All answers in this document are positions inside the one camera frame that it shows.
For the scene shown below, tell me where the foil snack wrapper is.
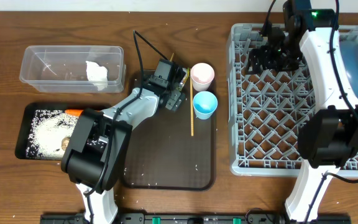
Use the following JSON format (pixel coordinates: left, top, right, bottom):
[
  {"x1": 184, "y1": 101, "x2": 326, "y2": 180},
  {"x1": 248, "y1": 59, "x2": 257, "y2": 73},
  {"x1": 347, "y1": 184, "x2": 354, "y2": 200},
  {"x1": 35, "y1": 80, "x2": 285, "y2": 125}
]
[{"x1": 178, "y1": 68, "x2": 190, "y2": 91}]

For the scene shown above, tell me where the white paper napkin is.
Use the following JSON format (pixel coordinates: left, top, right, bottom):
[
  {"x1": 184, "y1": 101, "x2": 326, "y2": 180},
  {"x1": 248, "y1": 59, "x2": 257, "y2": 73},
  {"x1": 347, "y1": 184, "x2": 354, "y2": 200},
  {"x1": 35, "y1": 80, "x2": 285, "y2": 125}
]
[{"x1": 86, "y1": 61, "x2": 108, "y2": 91}]

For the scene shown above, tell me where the orange carrot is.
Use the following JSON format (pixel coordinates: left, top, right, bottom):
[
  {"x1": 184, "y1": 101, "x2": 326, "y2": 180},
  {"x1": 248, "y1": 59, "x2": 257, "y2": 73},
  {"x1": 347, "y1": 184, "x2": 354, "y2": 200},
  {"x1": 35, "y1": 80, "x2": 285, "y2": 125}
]
[{"x1": 65, "y1": 110, "x2": 83, "y2": 116}]

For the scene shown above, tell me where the brown dried mushroom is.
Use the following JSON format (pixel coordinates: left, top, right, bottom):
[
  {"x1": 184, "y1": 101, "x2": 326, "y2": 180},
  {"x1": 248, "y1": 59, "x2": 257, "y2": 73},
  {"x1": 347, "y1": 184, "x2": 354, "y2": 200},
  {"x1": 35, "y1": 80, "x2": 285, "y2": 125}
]
[{"x1": 61, "y1": 138, "x2": 70, "y2": 151}]

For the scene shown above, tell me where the pile of white rice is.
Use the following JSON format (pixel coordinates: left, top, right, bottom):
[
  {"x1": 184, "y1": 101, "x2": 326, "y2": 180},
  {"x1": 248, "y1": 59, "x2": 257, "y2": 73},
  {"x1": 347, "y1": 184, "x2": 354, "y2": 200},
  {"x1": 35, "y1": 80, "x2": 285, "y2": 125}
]
[{"x1": 25, "y1": 109, "x2": 108, "y2": 161}]

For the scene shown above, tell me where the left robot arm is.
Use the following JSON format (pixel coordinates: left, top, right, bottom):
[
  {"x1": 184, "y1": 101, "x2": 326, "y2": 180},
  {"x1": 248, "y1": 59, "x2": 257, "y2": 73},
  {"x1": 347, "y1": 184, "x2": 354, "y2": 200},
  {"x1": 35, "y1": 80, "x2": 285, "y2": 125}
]
[{"x1": 61, "y1": 59, "x2": 190, "y2": 223}]

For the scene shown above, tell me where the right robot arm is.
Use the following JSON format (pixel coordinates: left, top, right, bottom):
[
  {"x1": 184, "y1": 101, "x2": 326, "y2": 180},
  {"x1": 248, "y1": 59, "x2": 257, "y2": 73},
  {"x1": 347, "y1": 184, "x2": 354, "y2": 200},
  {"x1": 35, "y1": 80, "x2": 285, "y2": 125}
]
[{"x1": 246, "y1": 0, "x2": 358, "y2": 223}]

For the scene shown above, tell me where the grey plastic dishwasher rack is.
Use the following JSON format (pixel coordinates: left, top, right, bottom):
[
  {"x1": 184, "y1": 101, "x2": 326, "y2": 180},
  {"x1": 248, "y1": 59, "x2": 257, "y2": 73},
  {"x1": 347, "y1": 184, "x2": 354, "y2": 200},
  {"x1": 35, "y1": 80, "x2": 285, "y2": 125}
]
[{"x1": 226, "y1": 23, "x2": 358, "y2": 179}]

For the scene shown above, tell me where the black waste bin tray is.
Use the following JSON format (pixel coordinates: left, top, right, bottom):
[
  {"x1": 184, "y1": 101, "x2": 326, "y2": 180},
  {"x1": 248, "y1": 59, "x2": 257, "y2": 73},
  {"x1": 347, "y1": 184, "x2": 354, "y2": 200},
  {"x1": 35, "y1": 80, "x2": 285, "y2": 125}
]
[{"x1": 15, "y1": 101, "x2": 111, "y2": 160}]

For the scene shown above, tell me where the wooden chopstick right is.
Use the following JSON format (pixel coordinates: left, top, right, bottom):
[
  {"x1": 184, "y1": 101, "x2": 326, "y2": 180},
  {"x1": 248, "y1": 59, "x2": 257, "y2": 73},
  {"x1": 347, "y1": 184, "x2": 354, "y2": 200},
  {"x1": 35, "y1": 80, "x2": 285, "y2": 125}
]
[{"x1": 190, "y1": 78, "x2": 194, "y2": 137}]

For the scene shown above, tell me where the pink plastic cup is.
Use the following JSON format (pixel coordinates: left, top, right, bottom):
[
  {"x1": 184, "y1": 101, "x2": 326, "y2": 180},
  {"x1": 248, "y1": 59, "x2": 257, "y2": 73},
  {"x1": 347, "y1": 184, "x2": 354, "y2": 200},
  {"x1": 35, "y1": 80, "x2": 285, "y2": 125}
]
[{"x1": 190, "y1": 63, "x2": 214, "y2": 91}]

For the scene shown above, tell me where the light blue plastic cup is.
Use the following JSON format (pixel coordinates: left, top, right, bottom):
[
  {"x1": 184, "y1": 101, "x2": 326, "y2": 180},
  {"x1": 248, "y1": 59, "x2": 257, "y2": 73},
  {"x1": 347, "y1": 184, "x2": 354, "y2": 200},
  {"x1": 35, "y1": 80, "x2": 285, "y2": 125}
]
[{"x1": 193, "y1": 91, "x2": 218, "y2": 120}]

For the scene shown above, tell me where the dark brown serving tray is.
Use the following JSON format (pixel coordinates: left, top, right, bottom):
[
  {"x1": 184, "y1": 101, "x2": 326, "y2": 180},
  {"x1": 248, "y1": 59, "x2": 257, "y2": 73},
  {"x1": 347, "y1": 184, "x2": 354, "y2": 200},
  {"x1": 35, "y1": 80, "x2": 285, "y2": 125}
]
[{"x1": 121, "y1": 83, "x2": 216, "y2": 191}]

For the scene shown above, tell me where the clear plastic bin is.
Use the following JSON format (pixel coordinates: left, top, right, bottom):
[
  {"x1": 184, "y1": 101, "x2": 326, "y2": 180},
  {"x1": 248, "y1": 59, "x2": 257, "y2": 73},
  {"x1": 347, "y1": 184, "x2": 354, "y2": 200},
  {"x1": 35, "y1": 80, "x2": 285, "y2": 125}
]
[{"x1": 19, "y1": 45, "x2": 126, "y2": 93}]

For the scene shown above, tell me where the black rail with green clips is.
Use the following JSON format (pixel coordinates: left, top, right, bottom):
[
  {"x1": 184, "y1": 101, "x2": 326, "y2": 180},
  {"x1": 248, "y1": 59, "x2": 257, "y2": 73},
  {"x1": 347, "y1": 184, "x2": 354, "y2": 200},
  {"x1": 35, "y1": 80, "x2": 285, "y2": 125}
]
[{"x1": 40, "y1": 212, "x2": 352, "y2": 224}]

